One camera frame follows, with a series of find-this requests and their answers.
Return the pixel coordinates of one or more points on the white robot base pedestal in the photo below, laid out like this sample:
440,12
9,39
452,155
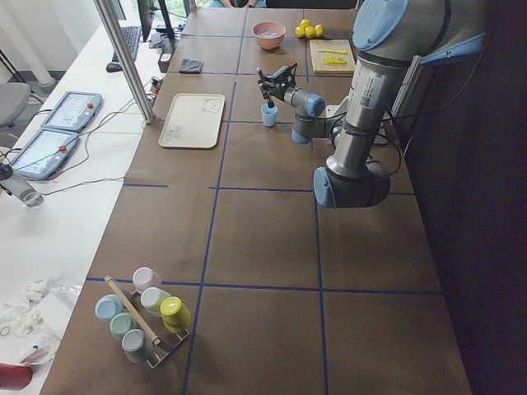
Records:
334,111

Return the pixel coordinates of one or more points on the cream bear tray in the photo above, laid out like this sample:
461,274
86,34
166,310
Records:
193,121

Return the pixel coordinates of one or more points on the pink bowl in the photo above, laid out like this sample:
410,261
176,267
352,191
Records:
272,43

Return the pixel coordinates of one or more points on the aluminium frame post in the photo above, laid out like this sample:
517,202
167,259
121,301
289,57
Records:
117,40

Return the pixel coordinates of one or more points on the grey folded cloth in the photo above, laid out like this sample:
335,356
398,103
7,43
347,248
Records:
191,66

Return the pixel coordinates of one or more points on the black keyboard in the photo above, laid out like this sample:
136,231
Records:
132,35

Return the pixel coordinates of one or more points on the green cup in rack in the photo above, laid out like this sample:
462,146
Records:
122,323

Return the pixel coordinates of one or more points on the ice cubes in bowl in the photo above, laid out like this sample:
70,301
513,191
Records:
267,32

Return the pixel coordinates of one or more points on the lavender cup in rack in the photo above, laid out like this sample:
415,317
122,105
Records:
135,346

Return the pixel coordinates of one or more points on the yellow-green cup in rack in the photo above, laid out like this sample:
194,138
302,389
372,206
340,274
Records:
175,316

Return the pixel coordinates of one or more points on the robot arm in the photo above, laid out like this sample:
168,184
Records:
387,36

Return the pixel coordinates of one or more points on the yellow plastic knife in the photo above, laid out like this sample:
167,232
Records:
340,51

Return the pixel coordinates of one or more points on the light blue plastic cup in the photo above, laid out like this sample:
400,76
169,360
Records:
269,115

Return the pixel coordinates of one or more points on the steel muddler black tip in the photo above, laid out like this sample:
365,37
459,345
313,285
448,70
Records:
265,85

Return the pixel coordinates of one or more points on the clear water glass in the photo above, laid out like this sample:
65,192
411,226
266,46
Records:
18,187

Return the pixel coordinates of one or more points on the upper teach pendant tablet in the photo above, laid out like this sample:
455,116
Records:
74,111

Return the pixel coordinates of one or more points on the teach pendant tablet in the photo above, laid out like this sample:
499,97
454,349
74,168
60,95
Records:
74,111
45,153

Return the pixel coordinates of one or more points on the wooden cutting board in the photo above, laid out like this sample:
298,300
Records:
332,56

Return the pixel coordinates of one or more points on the black computer mouse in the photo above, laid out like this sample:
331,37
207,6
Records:
113,67

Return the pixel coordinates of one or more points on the blue cup in rack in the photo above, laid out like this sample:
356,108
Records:
107,307

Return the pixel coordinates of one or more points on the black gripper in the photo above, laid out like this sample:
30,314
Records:
277,92

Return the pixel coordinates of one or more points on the grey office chair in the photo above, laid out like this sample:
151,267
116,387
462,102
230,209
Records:
14,98

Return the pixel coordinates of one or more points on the pink cup in rack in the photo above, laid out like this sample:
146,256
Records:
145,277

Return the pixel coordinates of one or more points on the white crumpled plastic bags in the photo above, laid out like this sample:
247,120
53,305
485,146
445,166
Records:
33,324

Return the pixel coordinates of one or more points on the lower teach pendant tablet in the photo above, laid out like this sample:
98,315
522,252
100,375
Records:
45,153

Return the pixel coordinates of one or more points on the black power box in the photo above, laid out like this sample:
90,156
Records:
164,62

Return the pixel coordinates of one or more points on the red can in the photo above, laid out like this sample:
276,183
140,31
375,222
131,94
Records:
15,377

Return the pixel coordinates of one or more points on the whole yellow lemon lower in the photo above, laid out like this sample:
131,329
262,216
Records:
319,30

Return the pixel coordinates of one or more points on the black monitor stand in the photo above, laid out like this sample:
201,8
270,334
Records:
147,10

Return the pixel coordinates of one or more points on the white cup in rack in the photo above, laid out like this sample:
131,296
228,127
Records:
151,299

